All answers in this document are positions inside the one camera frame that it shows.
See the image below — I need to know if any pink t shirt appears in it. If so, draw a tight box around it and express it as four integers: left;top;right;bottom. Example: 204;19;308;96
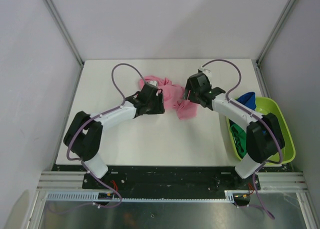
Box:
144;75;198;120

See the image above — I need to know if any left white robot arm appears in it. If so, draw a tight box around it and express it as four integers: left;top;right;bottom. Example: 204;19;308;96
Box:
63;83;165;189

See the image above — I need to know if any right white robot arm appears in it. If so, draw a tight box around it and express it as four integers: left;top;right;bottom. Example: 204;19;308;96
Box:
183;72;285;190

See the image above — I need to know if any blue t shirt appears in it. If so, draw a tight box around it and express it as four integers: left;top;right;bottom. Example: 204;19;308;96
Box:
236;91;257;112

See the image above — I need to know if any lime green plastic basin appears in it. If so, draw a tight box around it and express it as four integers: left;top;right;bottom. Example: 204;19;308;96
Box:
226;94;296;164

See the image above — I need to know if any green t shirt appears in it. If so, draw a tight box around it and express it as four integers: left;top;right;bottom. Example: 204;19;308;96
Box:
230;123;247;159

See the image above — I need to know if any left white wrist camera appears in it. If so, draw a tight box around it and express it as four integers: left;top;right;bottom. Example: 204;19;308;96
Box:
148;80;158;87

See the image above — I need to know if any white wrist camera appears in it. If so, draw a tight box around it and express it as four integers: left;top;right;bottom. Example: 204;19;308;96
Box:
148;80;158;87
198;66;212;80

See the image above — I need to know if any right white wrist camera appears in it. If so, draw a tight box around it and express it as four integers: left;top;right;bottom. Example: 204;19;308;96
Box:
198;66;212;80

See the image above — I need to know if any right aluminium frame post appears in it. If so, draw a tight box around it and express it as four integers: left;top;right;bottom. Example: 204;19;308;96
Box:
255;0;307;65

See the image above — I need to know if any aluminium frame post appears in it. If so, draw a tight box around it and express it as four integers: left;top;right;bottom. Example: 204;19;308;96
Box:
36;0;85;66
255;0;307;65

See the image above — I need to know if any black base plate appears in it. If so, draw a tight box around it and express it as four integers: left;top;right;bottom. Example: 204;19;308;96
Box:
82;165;260;197

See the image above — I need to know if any left aluminium frame post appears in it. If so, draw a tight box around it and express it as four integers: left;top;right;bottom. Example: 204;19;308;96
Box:
36;0;85;66

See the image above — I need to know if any grey slotted cable duct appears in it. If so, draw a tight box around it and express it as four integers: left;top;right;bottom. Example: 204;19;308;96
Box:
46;190;251;203

